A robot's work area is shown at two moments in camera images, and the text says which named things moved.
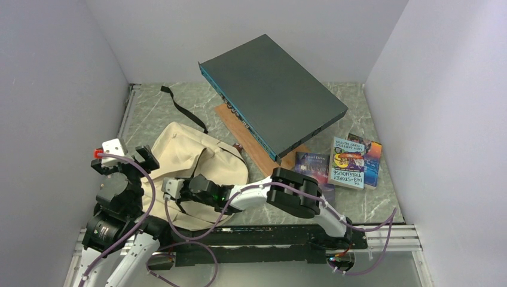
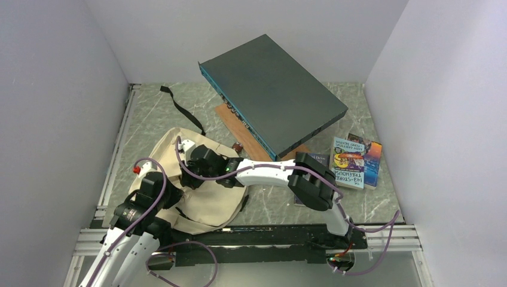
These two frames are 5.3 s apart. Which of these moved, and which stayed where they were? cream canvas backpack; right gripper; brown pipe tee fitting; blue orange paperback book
Moved: right gripper
Stayed: cream canvas backpack; brown pipe tee fitting; blue orange paperback book
